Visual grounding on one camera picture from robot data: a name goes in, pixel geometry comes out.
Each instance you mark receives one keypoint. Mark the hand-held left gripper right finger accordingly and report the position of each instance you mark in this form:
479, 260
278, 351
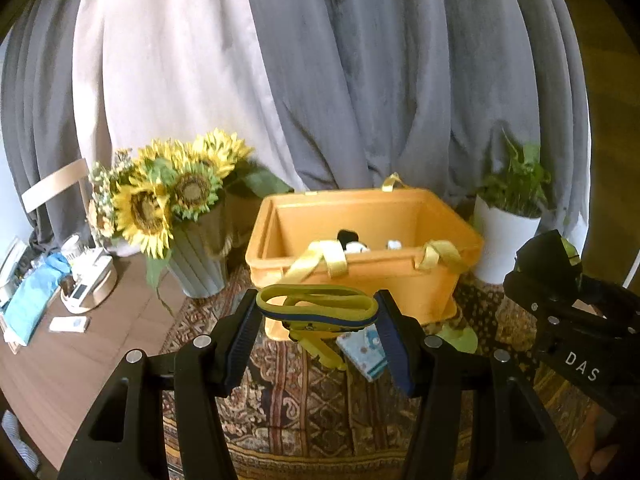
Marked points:
395, 345

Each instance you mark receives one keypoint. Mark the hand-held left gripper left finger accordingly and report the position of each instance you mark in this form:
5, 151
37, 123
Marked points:
245, 335

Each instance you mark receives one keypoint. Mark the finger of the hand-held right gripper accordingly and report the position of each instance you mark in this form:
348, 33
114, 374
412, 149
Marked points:
542, 252
550, 295

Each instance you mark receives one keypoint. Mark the small green yellow toy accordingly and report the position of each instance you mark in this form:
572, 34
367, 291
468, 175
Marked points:
571, 250

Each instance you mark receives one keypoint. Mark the yellow blue band with clip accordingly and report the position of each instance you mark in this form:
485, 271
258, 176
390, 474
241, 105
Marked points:
315, 310

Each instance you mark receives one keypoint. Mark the black red mouse plush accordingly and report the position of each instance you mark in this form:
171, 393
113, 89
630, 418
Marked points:
347, 236

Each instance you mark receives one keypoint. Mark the orange plastic crate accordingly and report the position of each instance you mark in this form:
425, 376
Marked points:
350, 215

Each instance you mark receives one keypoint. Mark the person's right hand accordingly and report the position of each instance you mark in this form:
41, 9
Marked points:
600, 460

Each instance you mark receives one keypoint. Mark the pocket tissue pack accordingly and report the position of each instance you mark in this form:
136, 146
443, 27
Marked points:
367, 355

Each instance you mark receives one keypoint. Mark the white plant pot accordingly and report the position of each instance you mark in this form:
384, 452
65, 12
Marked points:
502, 245

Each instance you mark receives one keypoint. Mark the green plush toy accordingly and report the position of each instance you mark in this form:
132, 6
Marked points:
457, 338

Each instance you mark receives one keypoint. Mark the green potted plant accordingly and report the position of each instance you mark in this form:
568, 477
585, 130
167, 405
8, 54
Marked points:
520, 180

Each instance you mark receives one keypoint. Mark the grey ribbed vase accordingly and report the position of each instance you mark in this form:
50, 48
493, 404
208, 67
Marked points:
202, 260

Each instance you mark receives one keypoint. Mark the patterned fringed tablecloth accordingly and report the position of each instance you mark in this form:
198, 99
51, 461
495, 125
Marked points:
310, 410

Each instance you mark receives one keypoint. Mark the sunflower bouquet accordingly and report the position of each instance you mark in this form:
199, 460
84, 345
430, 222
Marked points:
185, 190

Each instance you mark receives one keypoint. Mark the white remote with screen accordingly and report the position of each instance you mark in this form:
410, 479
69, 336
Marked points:
87, 285

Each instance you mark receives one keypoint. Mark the slim white remote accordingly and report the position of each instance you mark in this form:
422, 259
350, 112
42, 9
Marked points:
69, 325

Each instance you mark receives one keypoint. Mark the small white jar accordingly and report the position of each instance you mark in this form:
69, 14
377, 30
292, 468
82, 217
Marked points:
71, 247

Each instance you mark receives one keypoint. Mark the small pastel flower bouquet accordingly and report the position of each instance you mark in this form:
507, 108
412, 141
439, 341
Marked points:
102, 195

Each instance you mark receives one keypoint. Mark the blue cloth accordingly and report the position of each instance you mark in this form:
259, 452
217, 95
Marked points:
30, 300

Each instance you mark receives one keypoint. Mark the wide grey curtain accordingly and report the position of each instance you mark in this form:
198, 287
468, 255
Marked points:
400, 75

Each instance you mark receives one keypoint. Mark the stack of white long boxes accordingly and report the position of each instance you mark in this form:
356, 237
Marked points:
10, 270

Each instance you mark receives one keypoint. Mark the wooden desk lamp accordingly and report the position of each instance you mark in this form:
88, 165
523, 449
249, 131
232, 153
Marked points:
52, 185

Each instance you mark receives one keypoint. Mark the striped cloth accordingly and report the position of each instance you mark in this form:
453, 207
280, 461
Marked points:
20, 447

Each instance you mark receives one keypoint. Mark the beige curtain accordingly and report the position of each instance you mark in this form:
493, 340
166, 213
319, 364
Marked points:
175, 60

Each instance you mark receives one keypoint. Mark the narrow grey curtain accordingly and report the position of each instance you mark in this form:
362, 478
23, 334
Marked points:
40, 110

